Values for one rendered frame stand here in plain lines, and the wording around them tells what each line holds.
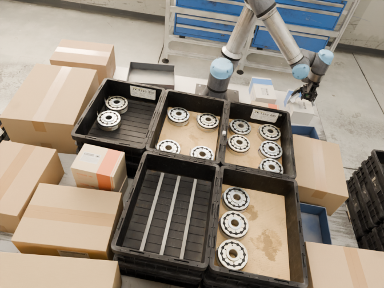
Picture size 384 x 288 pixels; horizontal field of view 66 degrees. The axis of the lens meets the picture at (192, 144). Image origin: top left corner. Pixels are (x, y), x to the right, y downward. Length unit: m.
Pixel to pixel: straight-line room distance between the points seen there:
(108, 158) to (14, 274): 0.45
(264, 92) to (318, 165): 0.59
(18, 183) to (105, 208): 0.33
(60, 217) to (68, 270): 0.21
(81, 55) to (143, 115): 0.56
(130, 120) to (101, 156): 0.32
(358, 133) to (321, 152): 1.75
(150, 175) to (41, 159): 0.42
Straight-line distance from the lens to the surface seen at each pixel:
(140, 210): 1.12
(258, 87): 1.81
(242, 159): 1.31
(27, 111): 1.43
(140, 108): 1.47
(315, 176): 1.35
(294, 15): 3.12
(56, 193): 1.17
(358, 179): 2.18
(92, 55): 1.80
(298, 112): 1.74
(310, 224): 1.40
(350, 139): 3.07
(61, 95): 1.47
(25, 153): 1.32
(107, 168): 1.11
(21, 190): 1.22
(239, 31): 1.60
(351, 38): 4.41
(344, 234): 1.46
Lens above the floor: 1.81
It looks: 48 degrees down
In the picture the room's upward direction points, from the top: 10 degrees clockwise
